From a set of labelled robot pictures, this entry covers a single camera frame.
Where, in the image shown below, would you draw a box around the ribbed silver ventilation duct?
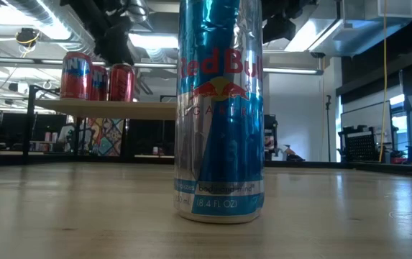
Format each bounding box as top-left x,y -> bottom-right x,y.
7,0 -> 96,60

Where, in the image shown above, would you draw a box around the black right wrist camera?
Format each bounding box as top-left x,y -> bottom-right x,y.
262,14 -> 297,45

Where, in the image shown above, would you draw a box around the black perforated cart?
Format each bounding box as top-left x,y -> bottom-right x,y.
337,124 -> 382,163

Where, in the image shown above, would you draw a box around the large silver air duct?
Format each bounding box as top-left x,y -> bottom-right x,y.
284,0 -> 412,58

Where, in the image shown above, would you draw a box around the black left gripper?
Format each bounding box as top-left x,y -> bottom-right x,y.
93,17 -> 137,67

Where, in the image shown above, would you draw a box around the black computer monitor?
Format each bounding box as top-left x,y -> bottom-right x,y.
32,114 -> 68,142

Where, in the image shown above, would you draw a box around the wooden shelf black legs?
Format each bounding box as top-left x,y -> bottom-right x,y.
22,84 -> 178,165

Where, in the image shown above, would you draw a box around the black equipment rack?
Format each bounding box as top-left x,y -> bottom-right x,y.
264,114 -> 279,161

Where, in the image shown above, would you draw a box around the blue silver Red Bull can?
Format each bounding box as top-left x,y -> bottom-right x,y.
174,0 -> 266,224

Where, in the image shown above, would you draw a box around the red Coca-Cola can black script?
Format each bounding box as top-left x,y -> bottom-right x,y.
108,63 -> 136,103

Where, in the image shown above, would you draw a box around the colourful patterned panel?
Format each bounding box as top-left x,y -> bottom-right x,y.
86,117 -> 124,157

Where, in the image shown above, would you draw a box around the black yellow cable reel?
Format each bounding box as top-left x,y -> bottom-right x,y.
14,27 -> 41,48

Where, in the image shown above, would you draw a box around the silver spiral duct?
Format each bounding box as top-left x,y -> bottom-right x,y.
126,0 -> 150,23

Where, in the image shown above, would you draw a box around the black tripod stand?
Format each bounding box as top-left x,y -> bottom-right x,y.
325,94 -> 333,163

